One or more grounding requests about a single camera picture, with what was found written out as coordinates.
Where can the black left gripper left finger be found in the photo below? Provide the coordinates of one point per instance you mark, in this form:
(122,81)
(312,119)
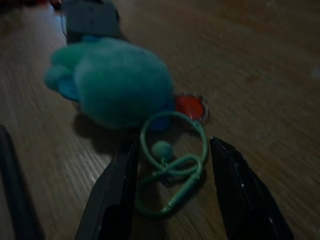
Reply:
(112,190)

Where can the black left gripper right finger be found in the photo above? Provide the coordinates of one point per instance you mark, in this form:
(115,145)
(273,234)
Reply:
(245,200)

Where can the black slim object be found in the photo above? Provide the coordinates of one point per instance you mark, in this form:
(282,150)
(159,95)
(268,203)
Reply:
(15,190)

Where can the black rectangular box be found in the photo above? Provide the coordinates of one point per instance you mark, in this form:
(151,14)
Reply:
(92,20)

